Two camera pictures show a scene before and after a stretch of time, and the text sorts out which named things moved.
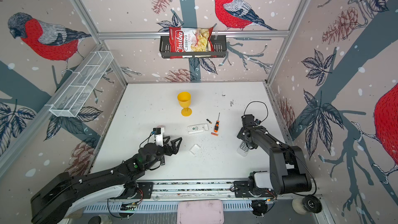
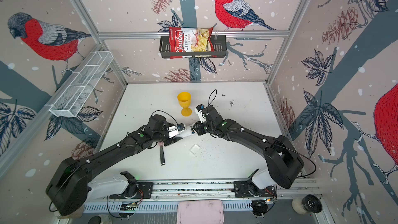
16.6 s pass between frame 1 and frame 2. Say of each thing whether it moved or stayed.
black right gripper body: moved
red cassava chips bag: stayed
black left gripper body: moved
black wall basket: stayed
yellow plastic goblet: stayed
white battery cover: stayed
